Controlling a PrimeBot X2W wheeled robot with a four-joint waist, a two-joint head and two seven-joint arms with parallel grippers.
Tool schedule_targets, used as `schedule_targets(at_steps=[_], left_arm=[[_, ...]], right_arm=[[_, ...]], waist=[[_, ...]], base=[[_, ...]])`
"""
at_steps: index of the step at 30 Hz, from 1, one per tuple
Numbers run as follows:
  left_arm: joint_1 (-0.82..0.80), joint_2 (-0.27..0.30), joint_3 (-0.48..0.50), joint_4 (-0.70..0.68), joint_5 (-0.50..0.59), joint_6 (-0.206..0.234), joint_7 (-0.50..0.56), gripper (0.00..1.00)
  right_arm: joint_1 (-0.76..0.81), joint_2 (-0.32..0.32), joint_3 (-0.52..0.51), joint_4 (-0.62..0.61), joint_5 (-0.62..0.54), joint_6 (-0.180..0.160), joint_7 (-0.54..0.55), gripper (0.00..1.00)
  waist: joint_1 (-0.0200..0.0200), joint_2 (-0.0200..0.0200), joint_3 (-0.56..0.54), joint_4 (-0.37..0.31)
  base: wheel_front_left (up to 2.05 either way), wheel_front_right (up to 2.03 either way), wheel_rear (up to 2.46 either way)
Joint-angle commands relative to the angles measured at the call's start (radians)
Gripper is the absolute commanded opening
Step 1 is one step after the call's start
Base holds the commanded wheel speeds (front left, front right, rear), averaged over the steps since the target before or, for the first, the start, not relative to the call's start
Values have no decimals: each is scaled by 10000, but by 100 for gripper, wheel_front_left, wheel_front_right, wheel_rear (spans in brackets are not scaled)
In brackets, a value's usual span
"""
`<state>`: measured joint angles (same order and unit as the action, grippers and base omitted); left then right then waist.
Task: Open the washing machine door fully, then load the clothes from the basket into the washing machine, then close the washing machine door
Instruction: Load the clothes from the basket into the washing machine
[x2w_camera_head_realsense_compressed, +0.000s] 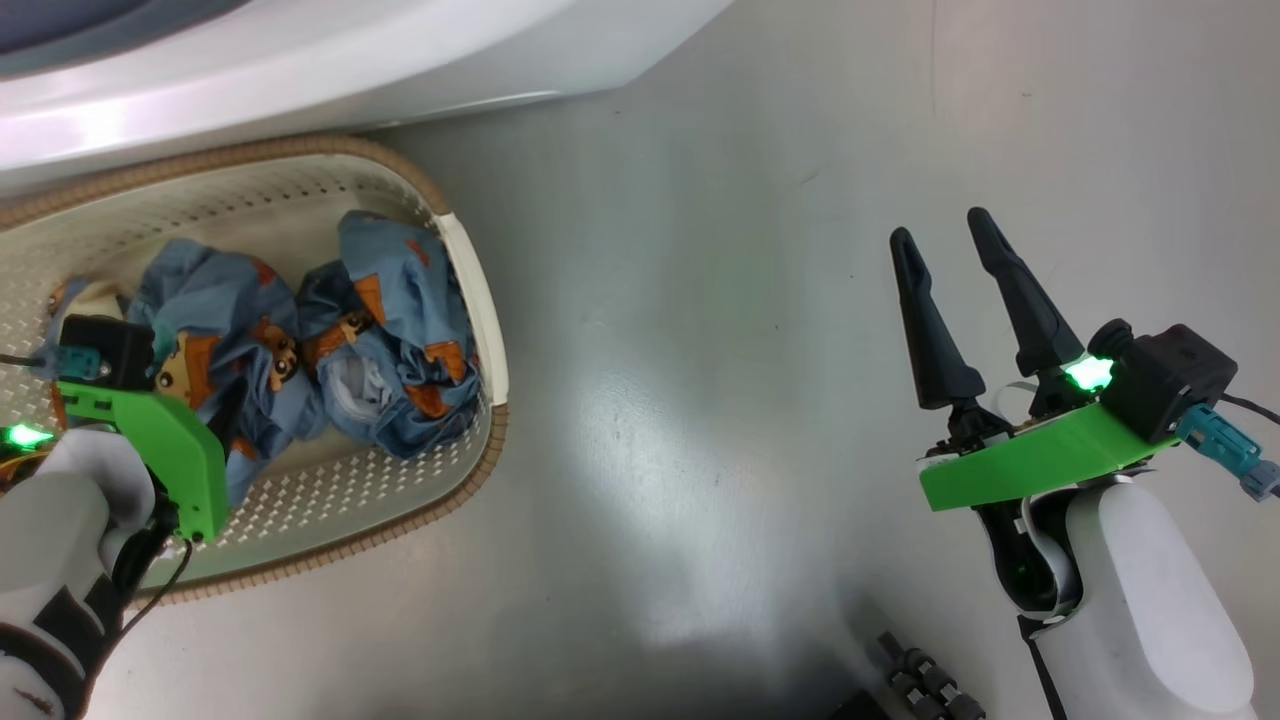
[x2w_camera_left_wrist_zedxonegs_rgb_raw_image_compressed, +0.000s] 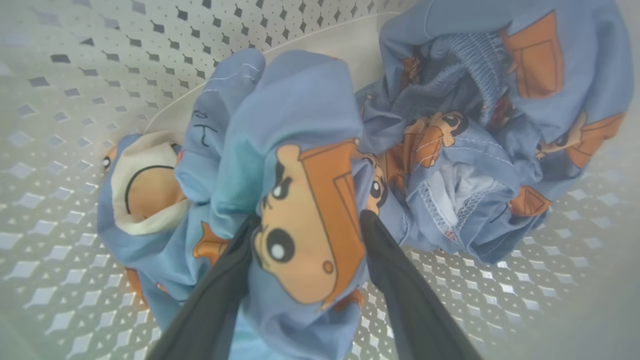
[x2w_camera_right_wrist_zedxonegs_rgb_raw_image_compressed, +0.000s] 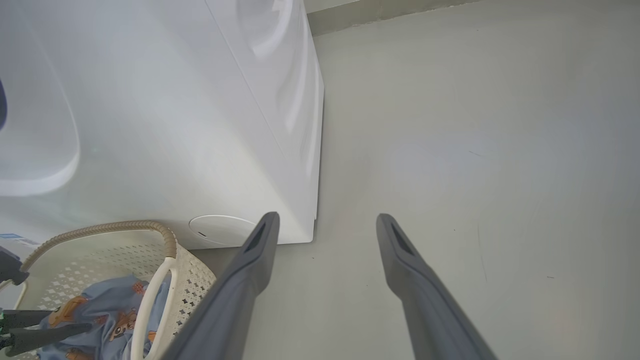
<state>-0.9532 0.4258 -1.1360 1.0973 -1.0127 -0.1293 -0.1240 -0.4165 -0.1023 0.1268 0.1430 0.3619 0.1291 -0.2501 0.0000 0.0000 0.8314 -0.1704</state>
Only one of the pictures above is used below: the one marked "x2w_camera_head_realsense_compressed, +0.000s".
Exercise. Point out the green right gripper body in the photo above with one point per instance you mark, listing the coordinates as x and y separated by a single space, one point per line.
1040 455

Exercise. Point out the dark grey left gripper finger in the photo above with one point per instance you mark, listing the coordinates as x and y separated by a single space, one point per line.
228 410

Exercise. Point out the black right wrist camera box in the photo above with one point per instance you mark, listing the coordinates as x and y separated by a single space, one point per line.
1165 375

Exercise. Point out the cream perforated laundry basket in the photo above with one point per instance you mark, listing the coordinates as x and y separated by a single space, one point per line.
330 500

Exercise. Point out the white front-load washing machine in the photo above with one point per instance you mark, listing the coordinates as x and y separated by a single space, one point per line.
350 60

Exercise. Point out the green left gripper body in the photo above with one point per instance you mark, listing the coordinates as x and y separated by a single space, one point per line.
170 440

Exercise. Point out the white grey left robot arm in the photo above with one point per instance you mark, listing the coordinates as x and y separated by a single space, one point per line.
60 540

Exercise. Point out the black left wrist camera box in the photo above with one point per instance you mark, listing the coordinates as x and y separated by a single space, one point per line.
110 345

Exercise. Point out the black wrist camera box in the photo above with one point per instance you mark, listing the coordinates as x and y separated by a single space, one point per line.
110 345
1165 375

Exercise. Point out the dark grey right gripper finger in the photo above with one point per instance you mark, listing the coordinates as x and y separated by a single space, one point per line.
1035 320
935 340

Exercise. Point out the blue cartoon print garment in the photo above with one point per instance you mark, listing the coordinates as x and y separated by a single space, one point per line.
400 330
215 310

